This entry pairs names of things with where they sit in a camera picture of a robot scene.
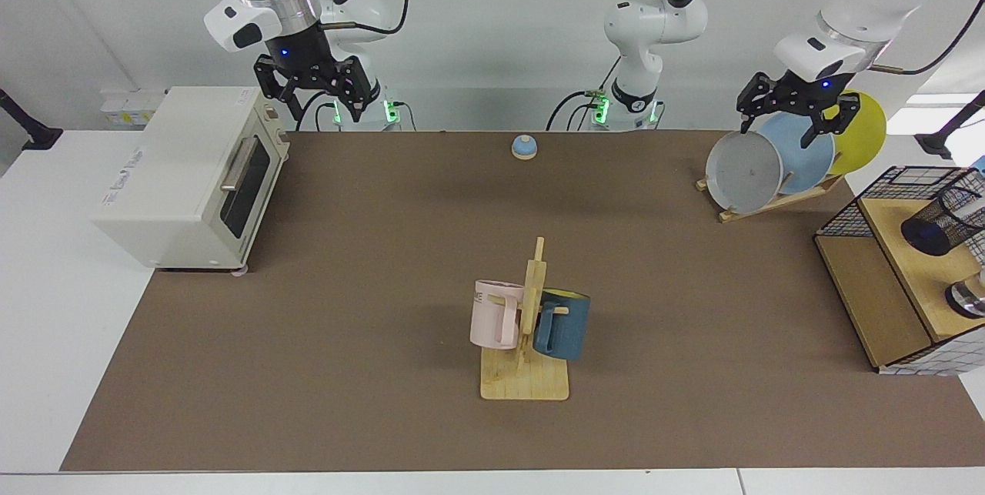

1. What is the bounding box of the black mesh pen holder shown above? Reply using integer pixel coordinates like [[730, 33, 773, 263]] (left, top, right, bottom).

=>
[[899, 179, 985, 256]]

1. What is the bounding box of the yellow plate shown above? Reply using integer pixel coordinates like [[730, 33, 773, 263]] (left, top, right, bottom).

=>
[[825, 89, 887, 176]]

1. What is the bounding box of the light blue plate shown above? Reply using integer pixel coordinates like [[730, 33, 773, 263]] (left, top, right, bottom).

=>
[[758, 112, 836, 196]]

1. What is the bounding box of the grey plate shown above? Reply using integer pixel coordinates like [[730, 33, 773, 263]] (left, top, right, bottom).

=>
[[706, 130, 784, 215]]

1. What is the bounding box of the black stand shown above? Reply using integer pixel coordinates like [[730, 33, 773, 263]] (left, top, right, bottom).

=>
[[914, 91, 985, 161], [0, 89, 64, 151]]

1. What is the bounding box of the wooden plate rack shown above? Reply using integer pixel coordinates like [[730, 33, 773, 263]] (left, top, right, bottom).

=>
[[695, 172, 846, 224]]

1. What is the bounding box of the pale toaster oven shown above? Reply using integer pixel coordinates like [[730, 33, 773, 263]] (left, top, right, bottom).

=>
[[91, 85, 292, 278]]

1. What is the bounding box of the brown table cloth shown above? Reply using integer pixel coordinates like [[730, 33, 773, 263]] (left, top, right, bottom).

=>
[[60, 130, 985, 473]]

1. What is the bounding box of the pink mug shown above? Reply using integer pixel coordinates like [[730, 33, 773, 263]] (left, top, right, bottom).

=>
[[469, 279, 526, 351]]

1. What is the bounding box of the teal mug yellow inside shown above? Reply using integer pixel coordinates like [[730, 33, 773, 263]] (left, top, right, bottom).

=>
[[533, 289, 592, 362]]

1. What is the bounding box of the wooden cup stand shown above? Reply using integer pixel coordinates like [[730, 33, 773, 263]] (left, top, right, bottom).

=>
[[480, 236, 570, 402]]

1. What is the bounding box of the black base power cable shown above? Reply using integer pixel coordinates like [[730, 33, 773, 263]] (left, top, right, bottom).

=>
[[545, 87, 610, 132], [295, 89, 339, 132]]

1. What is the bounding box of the wire basket with wooden floor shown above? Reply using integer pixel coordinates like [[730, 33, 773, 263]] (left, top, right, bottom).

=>
[[814, 166, 985, 376]]

